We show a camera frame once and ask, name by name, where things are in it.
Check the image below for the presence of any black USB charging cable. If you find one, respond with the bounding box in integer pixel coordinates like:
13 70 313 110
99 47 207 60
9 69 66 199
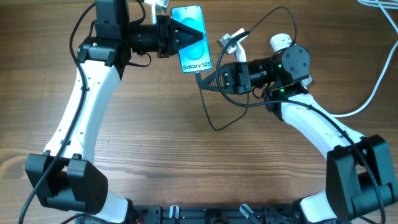
195 6 298 131

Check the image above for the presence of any turquoise screen Galaxy smartphone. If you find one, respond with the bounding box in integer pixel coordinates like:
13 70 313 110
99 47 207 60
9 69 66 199
170 5 212 73

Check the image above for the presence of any white power strip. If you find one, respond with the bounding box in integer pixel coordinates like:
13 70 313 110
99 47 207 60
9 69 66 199
270 33 313 89

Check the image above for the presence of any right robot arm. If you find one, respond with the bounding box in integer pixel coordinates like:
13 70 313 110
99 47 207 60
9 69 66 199
198 45 397 223

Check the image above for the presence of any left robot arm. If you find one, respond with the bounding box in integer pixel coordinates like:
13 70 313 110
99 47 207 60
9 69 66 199
25 1 204 223

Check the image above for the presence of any white power strip cord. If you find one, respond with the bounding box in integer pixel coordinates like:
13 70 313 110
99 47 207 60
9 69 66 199
331 40 398 118

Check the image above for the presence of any white cable bundle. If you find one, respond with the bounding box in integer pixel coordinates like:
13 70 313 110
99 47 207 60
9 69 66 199
356 0 398 34

